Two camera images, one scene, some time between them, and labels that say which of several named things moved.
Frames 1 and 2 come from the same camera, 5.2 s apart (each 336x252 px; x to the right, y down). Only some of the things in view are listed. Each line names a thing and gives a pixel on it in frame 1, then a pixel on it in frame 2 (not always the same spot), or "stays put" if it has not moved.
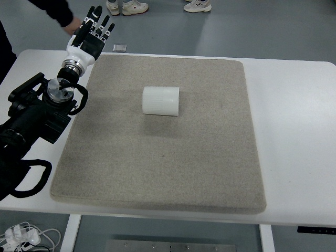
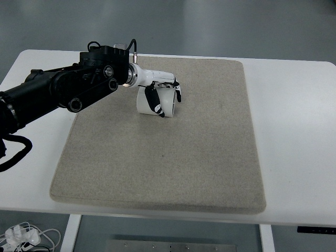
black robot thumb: x=81 y=33 -> x=153 y=98
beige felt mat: x=171 y=133 stays put
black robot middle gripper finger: x=96 y=13 -> x=175 y=83
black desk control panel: x=316 y=230 stays put
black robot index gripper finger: x=88 y=21 -> x=178 y=96
